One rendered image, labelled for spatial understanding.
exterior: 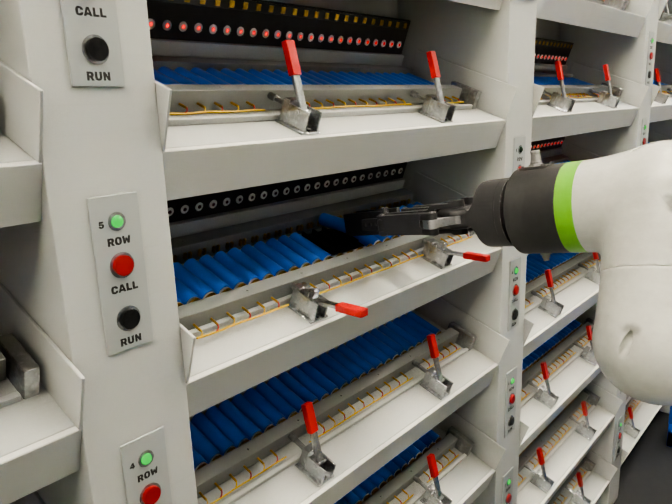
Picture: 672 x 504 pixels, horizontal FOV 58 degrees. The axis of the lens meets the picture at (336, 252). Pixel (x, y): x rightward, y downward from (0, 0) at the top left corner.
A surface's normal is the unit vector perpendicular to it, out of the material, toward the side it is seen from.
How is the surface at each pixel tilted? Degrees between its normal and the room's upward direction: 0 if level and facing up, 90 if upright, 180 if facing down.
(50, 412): 21
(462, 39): 90
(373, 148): 111
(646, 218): 71
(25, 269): 90
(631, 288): 65
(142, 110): 90
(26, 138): 90
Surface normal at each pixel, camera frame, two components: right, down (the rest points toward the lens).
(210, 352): 0.23, -0.86
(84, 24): 0.75, 0.13
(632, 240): -0.81, -0.16
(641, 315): -0.66, -0.31
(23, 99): -0.66, 0.20
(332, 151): 0.72, 0.47
